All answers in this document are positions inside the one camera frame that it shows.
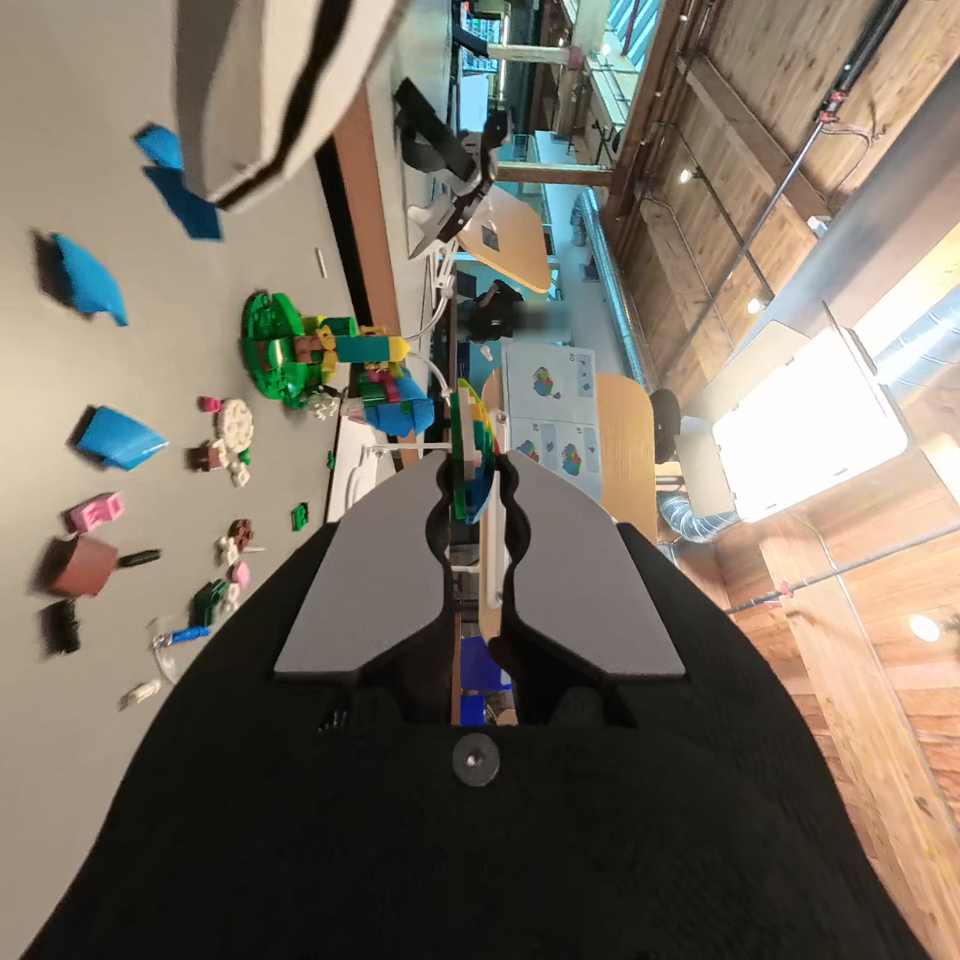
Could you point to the colourful lego model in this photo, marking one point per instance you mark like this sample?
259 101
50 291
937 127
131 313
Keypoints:
270 337

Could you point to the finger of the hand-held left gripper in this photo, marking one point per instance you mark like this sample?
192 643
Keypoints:
360 45
240 90

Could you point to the round wooden table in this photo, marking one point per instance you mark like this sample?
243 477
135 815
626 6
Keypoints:
506 240

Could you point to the black lego brick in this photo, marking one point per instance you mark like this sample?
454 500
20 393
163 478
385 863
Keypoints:
61 626

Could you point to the idle hand-held gripper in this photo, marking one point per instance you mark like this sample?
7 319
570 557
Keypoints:
442 150

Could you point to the brown lego brick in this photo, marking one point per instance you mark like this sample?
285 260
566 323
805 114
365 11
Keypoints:
79 566

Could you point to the thin black lego piece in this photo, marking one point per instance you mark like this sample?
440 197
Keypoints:
139 559

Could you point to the ceiling sprinkler pipe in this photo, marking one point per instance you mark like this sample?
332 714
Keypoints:
847 570
780 184

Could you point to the cluster of small lego pieces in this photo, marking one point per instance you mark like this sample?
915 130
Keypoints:
225 585

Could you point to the small green lego piece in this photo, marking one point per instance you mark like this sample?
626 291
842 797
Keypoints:
300 517

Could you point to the white round lego plate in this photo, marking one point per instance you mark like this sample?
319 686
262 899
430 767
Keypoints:
234 424

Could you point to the wooden board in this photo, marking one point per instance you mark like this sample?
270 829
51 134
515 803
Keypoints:
626 450

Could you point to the pink lego brick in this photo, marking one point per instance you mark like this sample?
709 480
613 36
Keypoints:
94 514

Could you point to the transparent lego piece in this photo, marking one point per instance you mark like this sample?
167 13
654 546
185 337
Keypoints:
169 652

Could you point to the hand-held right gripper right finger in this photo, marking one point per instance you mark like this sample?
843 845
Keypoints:
592 585

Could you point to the small pink round lego piece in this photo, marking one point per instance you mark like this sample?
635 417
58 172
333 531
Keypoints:
210 405

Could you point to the flexible silver duct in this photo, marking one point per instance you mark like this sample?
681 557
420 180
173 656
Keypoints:
694 521

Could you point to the lego instruction booklet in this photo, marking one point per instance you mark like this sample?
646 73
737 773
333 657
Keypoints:
551 390

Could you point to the blue storage bin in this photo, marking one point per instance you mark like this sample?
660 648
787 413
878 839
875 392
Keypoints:
480 664

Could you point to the small white lego bar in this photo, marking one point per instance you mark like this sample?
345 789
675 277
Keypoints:
321 262

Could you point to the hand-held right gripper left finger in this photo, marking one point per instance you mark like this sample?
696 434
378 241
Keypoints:
367 577

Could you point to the bright light panel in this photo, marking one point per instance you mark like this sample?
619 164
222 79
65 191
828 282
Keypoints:
810 420

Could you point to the multicoloured lego plate assembly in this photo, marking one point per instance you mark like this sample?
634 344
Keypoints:
469 442

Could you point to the small white lego piece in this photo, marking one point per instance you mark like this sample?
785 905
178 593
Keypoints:
141 694

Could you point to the silver ventilation duct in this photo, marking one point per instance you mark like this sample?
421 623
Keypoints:
611 285

